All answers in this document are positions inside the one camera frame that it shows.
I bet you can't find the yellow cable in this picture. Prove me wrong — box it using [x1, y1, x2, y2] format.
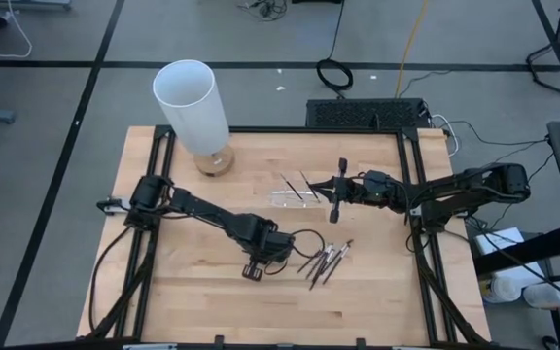
[394, 0, 431, 99]

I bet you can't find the black power cable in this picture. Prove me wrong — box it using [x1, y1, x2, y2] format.
[314, 0, 356, 92]

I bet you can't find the black cable bundle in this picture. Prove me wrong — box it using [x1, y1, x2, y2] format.
[236, 0, 290, 23]

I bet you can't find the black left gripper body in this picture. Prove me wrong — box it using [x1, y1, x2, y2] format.
[240, 223, 296, 283]

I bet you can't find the black pen thin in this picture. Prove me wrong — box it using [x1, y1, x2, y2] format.
[279, 172, 305, 202]

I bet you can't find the clear acrylic organizer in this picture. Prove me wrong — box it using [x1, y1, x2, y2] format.
[265, 186, 324, 211]

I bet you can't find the white shade wooden base lamp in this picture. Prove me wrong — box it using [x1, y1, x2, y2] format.
[152, 58, 237, 178]

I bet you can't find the black pen silver tip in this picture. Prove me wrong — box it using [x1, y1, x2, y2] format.
[321, 238, 355, 286]

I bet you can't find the black aluminium table frame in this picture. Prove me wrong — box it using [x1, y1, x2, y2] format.
[77, 124, 493, 350]

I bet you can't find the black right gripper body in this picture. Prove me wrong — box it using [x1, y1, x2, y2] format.
[329, 157, 397, 225]

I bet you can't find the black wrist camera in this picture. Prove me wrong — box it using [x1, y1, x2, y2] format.
[361, 169, 393, 197]
[260, 230, 296, 260]

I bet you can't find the black keyboard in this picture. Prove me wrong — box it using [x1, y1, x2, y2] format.
[304, 97, 433, 131]

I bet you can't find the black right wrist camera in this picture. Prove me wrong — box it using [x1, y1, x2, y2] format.
[361, 169, 393, 197]

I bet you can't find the white box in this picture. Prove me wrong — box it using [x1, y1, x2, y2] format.
[473, 226, 528, 258]

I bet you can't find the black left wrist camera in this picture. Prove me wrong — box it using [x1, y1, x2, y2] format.
[260, 230, 296, 260]

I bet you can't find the white roll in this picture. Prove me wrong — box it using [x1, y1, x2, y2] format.
[522, 280, 560, 311]
[482, 273, 523, 306]

